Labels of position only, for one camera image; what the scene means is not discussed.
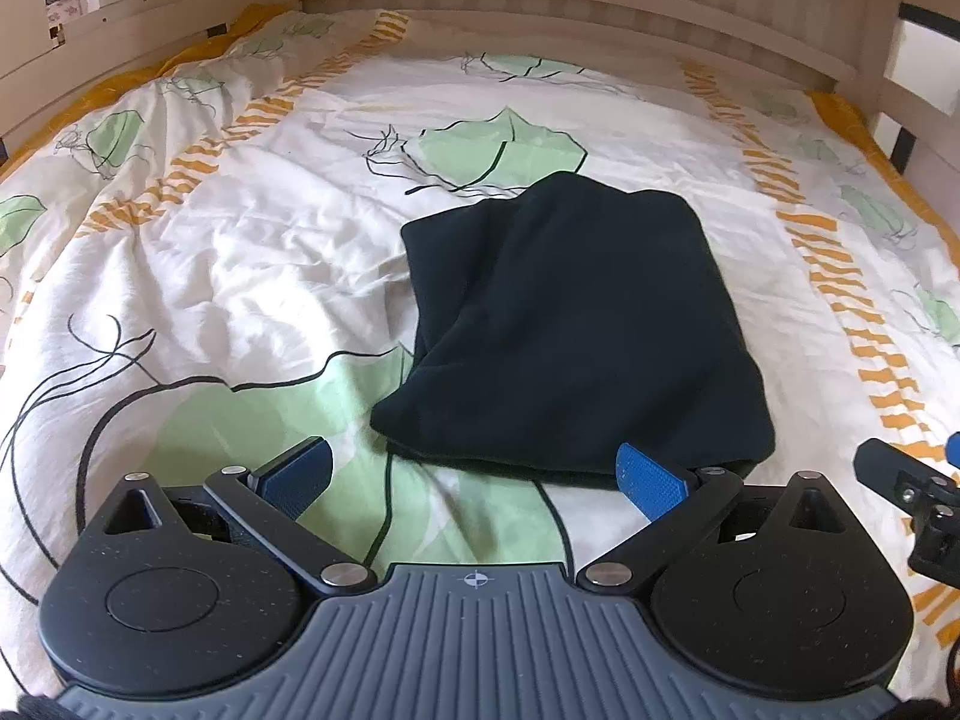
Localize yellow bed sheet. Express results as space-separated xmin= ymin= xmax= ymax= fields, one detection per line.
xmin=0 ymin=4 xmax=960 ymax=241

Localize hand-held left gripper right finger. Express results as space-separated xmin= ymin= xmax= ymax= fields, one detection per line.
xmin=576 ymin=442 xmax=863 ymax=593

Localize black hooded zip jacket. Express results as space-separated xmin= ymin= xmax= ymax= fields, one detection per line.
xmin=371 ymin=171 xmax=776 ymax=492

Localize pale wooden bed frame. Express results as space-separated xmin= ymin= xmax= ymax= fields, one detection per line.
xmin=0 ymin=0 xmax=960 ymax=181

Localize leaf print white duvet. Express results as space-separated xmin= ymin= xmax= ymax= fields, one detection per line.
xmin=0 ymin=7 xmax=960 ymax=698

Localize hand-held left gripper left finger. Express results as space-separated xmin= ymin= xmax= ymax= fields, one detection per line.
xmin=79 ymin=437 xmax=376 ymax=595

